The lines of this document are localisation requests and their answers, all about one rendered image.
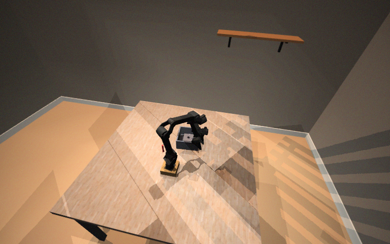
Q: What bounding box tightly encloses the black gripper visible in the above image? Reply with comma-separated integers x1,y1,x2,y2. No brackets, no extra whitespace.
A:
191,127,204,150

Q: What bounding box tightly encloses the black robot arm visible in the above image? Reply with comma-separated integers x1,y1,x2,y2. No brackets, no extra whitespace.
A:
156,111,208,171

